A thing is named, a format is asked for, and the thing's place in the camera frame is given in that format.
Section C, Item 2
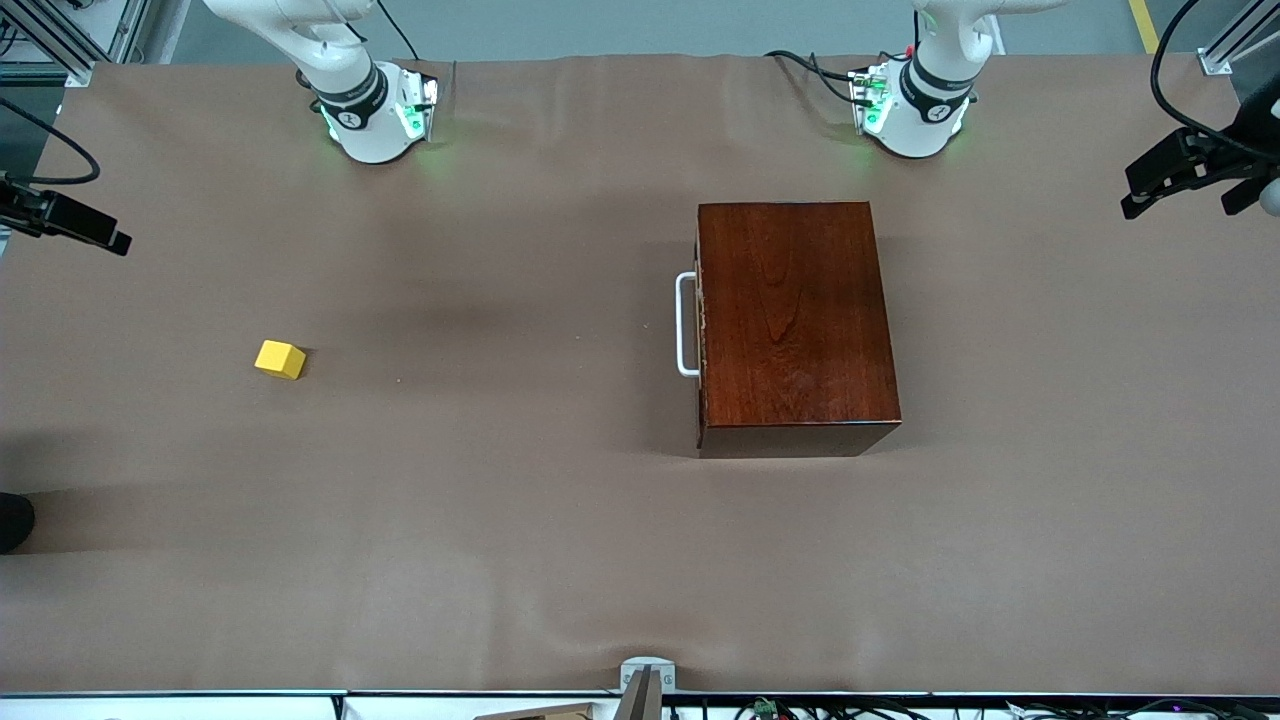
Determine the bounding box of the yellow block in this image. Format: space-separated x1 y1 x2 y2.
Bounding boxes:
254 340 307 381

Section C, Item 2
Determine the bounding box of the light wood drawer white handle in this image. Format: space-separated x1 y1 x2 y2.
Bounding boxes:
676 270 706 379

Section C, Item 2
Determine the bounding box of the black round object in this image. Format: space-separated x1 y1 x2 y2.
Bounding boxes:
0 493 37 554

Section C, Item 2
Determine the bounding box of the dark brown wooden cabinet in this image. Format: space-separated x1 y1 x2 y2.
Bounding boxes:
695 201 903 459

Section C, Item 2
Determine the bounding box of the brown table cloth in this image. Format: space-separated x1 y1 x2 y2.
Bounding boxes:
0 52 1280 696

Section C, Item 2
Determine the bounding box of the brown cardboard piece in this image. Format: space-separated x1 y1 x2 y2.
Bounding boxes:
473 702 601 720

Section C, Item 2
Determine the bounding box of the aluminium frame post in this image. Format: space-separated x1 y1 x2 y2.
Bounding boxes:
1198 0 1280 77
0 0 151 89

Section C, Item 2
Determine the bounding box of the black right arm base cable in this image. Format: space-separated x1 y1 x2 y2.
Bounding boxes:
375 0 421 61

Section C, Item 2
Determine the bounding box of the black arm base cable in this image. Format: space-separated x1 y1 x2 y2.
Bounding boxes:
765 50 863 106
375 0 421 61

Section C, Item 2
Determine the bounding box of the black left arm base cable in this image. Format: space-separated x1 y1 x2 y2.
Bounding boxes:
765 50 863 106

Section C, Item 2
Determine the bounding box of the grey metal camera bracket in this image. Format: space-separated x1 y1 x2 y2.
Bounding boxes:
615 656 677 720

